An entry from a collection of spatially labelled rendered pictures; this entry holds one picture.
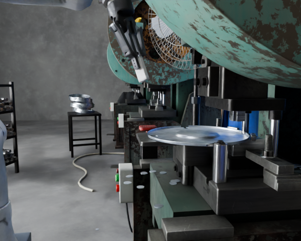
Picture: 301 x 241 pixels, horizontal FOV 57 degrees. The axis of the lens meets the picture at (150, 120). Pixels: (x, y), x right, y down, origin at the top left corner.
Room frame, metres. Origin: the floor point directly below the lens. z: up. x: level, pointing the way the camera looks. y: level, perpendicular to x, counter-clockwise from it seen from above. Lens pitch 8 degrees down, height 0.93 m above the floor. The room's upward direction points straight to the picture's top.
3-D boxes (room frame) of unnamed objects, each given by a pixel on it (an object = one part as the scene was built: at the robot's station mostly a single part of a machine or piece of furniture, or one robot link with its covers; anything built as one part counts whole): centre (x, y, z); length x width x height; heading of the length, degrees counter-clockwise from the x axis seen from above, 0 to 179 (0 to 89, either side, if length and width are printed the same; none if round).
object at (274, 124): (0.74, -0.33, 0.81); 0.02 x 0.02 x 0.14
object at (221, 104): (0.82, -0.27, 0.86); 0.20 x 0.16 x 0.05; 8
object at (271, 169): (0.65, -0.29, 0.76); 0.17 x 0.06 x 0.10; 8
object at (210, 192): (0.81, -0.26, 0.68); 0.45 x 0.30 x 0.06; 8
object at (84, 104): (3.71, 0.90, 0.40); 0.45 x 0.40 x 0.79; 20
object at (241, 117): (0.81, -0.25, 0.84); 0.05 x 0.03 x 0.04; 8
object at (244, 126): (0.90, -0.31, 0.81); 0.02 x 0.02 x 0.14
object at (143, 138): (0.79, -0.09, 0.72); 0.25 x 0.14 x 0.14; 98
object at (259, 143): (0.81, -0.26, 0.76); 0.15 x 0.09 x 0.05; 8
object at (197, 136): (0.80, -0.14, 0.78); 0.29 x 0.29 x 0.01
